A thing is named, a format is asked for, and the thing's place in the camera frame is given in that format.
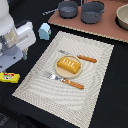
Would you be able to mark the golden bread loaf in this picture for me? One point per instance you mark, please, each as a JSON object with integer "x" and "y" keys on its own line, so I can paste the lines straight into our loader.
{"x": 69, "y": 64}

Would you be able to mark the light blue milk carton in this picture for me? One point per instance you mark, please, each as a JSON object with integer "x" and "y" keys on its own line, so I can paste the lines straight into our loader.
{"x": 44, "y": 31}

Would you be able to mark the yellow butter box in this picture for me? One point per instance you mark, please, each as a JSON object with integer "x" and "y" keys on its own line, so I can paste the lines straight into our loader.
{"x": 9, "y": 77}

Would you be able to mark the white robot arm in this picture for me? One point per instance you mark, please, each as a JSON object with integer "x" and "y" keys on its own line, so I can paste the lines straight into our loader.
{"x": 14, "y": 42}

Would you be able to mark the pink serving board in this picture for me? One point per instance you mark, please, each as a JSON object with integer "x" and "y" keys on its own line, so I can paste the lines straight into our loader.
{"x": 106, "y": 27}

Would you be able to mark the round wooden plate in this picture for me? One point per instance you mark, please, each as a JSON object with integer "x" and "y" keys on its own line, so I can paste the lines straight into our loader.
{"x": 66, "y": 74}

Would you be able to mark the beige woven placemat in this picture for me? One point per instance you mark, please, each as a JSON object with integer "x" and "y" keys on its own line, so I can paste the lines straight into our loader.
{"x": 69, "y": 103}

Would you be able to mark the dark grey cooking pot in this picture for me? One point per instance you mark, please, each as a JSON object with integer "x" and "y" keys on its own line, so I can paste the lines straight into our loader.
{"x": 91, "y": 12}

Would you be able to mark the cream bowl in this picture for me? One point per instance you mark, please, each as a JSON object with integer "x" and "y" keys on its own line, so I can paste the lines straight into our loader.
{"x": 122, "y": 15}

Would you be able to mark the fork with wooden handle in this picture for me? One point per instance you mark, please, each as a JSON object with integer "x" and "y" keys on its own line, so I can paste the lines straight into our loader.
{"x": 66, "y": 81}

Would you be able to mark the knife with wooden handle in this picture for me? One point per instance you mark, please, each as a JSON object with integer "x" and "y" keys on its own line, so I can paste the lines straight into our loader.
{"x": 79, "y": 56}

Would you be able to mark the grey saucepan with handle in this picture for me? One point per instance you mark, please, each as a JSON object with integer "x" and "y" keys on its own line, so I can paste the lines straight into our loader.
{"x": 66, "y": 9}

